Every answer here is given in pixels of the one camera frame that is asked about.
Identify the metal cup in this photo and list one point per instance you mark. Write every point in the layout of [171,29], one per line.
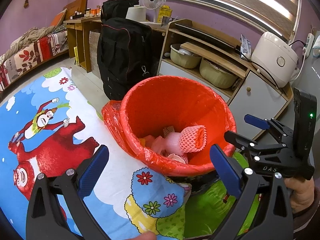
[167,20]

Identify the wooden shelf cabinet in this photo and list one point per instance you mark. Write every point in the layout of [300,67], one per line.
[257,100]

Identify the wooden desk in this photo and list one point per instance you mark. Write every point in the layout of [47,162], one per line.
[82,37]

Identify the grey quilt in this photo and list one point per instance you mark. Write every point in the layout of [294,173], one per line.
[32,36]

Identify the blue white packet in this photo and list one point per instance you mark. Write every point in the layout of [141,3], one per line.
[245,46]

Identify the person's left hand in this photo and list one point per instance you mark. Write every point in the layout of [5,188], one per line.
[146,236]

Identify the black duffel bag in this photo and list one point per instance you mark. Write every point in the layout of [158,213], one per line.
[117,8]

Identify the striped window blind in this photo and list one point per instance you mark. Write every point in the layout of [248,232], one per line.
[225,2]

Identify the red bin with red liner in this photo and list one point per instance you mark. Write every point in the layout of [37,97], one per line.
[162,105]

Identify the wooden board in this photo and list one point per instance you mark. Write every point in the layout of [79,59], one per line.
[215,57]

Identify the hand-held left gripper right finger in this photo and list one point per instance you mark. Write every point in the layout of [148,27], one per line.
[223,170]

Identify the group of small bottles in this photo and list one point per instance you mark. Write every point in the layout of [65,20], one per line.
[86,12]

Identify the person's right hand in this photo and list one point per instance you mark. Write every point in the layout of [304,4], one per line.
[300,195]

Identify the yellow sponge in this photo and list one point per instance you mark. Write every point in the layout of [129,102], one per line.
[145,140]

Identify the beige basin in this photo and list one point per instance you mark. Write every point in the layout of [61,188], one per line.
[217,76]
[185,60]

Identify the white paper roll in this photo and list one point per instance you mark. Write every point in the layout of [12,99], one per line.
[135,13]

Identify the wooden headboard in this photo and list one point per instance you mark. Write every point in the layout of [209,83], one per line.
[76,7]

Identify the white power strip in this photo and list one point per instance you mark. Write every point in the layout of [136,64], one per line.
[309,43]

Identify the white rice cooker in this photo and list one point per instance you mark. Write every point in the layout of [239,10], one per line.
[275,57]

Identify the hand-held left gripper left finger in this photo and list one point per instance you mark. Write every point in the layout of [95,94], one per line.
[96,166]

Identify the yellow plastic bag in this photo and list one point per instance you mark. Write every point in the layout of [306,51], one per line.
[77,56]

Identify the black flat cooktop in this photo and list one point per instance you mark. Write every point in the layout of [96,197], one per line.
[207,36]

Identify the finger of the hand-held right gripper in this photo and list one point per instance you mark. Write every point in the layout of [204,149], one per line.
[237,140]
[256,121]

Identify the person's right forearm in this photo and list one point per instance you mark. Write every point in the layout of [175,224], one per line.
[308,218]

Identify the cartoon printed blue blanket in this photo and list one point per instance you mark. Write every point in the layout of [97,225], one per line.
[100,205]

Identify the orange pillow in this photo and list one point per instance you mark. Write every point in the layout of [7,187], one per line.
[59,17]

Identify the bed with leaf-print sheet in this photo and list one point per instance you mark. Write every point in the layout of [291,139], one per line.
[30,55]

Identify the large black red-piped bag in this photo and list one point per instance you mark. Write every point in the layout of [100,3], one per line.
[122,55]

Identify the gourd wall ornament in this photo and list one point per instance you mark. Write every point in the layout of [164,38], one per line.
[25,3]

